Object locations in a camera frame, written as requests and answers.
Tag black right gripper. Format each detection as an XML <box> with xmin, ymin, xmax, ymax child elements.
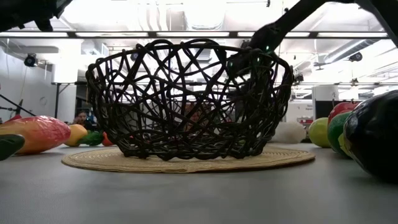
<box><xmin>228</xmin><ymin>40</ymin><xmax>280</xmax><ymax>82</ymax></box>

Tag yellow green apple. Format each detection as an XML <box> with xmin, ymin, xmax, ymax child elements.
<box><xmin>308</xmin><ymin>117</ymin><xmax>332</xmax><ymax>149</ymax></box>

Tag green lime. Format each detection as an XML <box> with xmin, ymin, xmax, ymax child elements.
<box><xmin>326</xmin><ymin>111</ymin><xmax>352</xmax><ymax>156</ymax></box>

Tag red orange mango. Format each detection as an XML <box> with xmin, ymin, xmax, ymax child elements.
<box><xmin>0</xmin><ymin>115</ymin><xmax>72</xmax><ymax>156</ymax></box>

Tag white round vegetable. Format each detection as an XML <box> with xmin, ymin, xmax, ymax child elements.
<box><xmin>271</xmin><ymin>121</ymin><xmax>307</xmax><ymax>144</ymax></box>

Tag black partition panel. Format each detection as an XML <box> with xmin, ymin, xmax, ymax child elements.
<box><xmin>315</xmin><ymin>100</ymin><xmax>336</xmax><ymax>121</ymax></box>

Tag red apple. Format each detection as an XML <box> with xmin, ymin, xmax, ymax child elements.
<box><xmin>327</xmin><ymin>101</ymin><xmax>358</xmax><ymax>125</ymax></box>

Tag round woven straw placemat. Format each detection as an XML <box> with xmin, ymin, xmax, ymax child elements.
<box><xmin>61</xmin><ymin>146</ymin><xmax>317</xmax><ymax>174</ymax></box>

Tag dark purple eggplant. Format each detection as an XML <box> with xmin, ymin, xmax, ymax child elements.
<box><xmin>338</xmin><ymin>90</ymin><xmax>398</xmax><ymax>183</ymax></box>

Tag person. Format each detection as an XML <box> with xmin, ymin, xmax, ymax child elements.
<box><xmin>72</xmin><ymin>110</ymin><xmax>94</xmax><ymax>131</ymax></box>

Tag black tripod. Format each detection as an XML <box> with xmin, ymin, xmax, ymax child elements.
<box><xmin>0</xmin><ymin>94</ymin><xmax>37</xmax><ymax>118</ymax></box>

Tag black woven wire basket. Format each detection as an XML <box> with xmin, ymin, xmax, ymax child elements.
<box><xmin>85</xmin><ymin>38</ymin><xmax>295</xmax><ymax>162</ymax></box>

